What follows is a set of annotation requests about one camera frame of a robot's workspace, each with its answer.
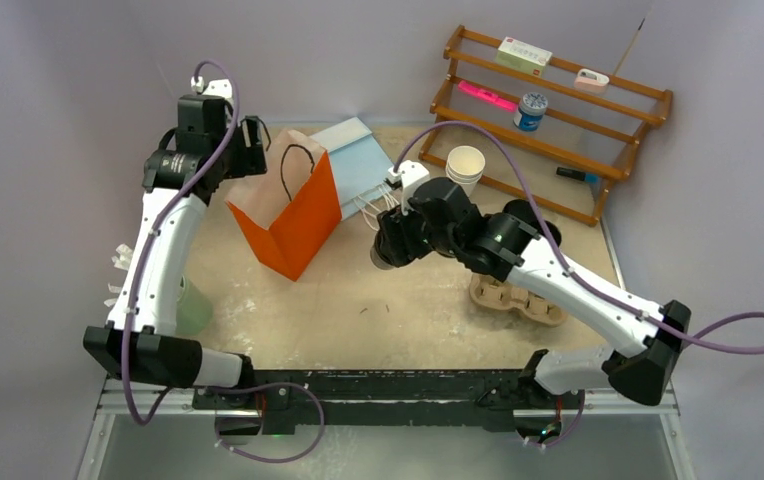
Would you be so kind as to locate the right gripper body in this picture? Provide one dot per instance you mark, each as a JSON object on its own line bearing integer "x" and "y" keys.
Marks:
{"x": 420, "y": 239}

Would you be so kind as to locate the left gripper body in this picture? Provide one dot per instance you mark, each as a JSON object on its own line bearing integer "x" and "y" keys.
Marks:
{"x": 232, "y": 155}

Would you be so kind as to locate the orange paper bag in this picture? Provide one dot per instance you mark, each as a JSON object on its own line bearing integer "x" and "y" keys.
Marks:
{"x": 287, "y": 214}

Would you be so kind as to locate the black paper cup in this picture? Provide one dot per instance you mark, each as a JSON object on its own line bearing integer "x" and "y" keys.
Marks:
{"x": 382, "y": 258}
{"x": 552, "y": 229}

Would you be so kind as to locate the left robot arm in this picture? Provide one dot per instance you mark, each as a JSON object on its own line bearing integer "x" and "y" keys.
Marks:
{"x": 139, "y": 339}

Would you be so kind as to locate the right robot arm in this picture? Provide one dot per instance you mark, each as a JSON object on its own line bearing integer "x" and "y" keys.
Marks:
{"x": 642, "y": 344}

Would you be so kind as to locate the stacked white paper cups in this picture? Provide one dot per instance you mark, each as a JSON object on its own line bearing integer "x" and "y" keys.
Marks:
{"x": 465, "y": 166}

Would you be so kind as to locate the black cup lid rear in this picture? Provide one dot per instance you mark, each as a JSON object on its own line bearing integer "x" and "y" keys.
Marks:
{"x": 520, "y": 209}

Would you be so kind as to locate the light blue paper bag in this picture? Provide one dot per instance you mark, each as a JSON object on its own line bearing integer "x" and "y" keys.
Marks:
{"x": 359, "y": 164}

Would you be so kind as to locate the black blue marker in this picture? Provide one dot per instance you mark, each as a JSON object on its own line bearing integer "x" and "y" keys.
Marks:
{"x": 576, "y": 175}

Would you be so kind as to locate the pink highlighter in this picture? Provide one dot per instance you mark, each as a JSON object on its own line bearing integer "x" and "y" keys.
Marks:
{"x": 486, "y": 96}

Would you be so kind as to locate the blue white round tin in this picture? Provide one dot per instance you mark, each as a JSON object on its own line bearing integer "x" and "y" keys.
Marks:
{"x": 530, "y": 111}

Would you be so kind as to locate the wooden shelf rack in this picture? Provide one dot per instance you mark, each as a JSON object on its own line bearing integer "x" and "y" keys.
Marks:
{"x": 599, "y": 134}

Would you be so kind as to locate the green straw holder cup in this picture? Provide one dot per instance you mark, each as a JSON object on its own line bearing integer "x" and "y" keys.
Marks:
{"x": 194, "y": 309}

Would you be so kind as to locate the white green box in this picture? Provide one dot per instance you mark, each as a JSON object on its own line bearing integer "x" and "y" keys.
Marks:
{"x": 522, "y": 57}

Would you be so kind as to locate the pink white tape dispenser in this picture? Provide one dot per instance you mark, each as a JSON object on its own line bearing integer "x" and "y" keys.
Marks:
{"x": 590, "y": 81}

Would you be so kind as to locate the thin wooden stick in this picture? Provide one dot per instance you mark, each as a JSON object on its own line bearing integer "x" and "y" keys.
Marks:
{"x": 629, "y": 48}

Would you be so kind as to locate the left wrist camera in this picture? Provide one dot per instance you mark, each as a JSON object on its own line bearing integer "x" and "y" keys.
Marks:
{"x": 221, "y": 88}

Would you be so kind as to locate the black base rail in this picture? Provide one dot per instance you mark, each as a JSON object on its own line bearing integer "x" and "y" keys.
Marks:
{"x": 496, "y": 400}

